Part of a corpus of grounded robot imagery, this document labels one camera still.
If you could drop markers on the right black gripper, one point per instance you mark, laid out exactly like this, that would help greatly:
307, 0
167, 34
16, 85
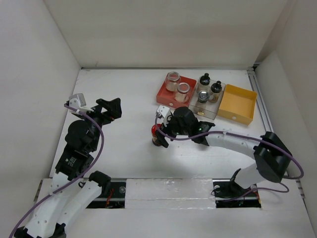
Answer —
161, 139

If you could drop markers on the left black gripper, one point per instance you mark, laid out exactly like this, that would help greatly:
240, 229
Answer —
114, 108

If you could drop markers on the red lid sauce jar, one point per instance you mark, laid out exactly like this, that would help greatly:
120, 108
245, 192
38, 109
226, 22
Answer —
154, 137

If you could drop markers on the glass jar of rice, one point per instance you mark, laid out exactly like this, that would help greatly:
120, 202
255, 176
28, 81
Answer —
171, 81

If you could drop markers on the black silver lid shaker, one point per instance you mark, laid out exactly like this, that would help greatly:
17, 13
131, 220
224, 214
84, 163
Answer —
203, 98

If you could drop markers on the black knob lid shaker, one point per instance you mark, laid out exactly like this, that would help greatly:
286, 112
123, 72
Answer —
204, 83

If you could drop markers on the black faceted lid jar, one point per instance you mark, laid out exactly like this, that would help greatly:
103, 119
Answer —
215, 91

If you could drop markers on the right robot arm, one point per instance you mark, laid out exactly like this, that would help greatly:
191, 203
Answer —
270, 157

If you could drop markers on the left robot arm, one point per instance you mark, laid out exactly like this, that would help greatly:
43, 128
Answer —
68, 196

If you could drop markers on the red tray box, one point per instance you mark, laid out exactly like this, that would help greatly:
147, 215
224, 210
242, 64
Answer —
166, 97

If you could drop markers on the clear plastic tray box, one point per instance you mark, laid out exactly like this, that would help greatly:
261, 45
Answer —
211, 108

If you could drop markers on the yellow tray box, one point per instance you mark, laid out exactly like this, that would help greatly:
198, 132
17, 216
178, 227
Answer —
237, 104

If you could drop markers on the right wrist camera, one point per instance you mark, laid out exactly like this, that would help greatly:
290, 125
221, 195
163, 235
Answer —
164, 113

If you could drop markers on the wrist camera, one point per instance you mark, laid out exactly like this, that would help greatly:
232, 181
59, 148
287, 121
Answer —
164, 113
77, 103

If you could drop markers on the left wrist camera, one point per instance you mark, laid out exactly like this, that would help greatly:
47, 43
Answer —
77, 103

